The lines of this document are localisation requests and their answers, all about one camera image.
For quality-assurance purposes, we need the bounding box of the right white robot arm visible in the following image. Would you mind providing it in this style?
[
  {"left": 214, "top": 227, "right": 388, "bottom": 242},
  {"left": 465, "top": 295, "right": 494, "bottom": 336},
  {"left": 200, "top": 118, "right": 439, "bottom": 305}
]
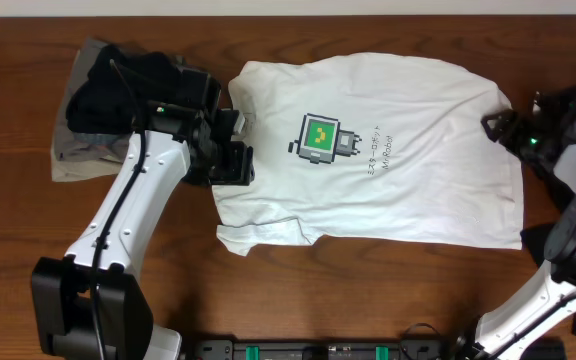
[{"left": 456, "top": 108, "right": 576, "bottom": 359}]

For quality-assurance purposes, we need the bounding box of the grey folded garment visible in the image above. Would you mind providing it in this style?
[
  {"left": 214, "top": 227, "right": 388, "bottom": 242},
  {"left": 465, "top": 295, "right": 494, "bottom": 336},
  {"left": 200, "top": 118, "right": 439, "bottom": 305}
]
[{"left": 53, "top": 130, "right": 129, "bottom": 163}]

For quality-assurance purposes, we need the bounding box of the white printed t-shirt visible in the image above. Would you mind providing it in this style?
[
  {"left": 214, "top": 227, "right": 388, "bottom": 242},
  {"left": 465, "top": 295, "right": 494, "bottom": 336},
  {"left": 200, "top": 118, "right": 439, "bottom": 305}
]
[{"left": 213, "top": 53, "right": 524, "bottom": 255}]

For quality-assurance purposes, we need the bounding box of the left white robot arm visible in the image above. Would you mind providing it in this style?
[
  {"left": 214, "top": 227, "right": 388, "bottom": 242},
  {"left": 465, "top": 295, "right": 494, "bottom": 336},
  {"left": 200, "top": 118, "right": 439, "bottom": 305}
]
[{"left": 31, "top": 103, "right": 254, "bottom": 359}]

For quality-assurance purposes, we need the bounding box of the beige folded garment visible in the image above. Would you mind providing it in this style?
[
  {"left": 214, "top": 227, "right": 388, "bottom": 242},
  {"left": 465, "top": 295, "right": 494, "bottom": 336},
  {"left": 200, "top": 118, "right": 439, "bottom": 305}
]
[{"left": 50, "top": 37, "right": 202, "bottom": 183}]

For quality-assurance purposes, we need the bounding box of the black folded garment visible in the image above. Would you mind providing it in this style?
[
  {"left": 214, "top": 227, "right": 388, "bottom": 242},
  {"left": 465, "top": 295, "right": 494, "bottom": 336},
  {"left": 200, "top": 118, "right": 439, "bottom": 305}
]
[{"left": 66, "top": 45, "right": 181, "bottom": 135}]

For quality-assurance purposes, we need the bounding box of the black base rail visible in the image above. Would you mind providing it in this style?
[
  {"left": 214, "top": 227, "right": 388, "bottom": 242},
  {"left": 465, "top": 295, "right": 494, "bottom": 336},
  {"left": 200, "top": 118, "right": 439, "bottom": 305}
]
[{"left": 182, "top": 338, "right": 567, "bottom": 360}]

